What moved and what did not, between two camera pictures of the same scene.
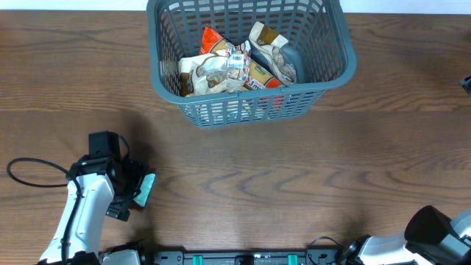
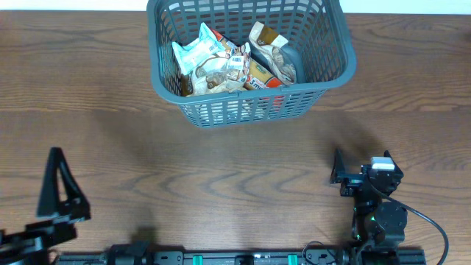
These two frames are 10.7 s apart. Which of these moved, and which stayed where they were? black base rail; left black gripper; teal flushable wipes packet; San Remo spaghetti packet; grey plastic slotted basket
Moved: left black gripper; teal flushable wipes packet
Stayed: San Remo spaghetti packet; black base rail; grey plastic slotted basket
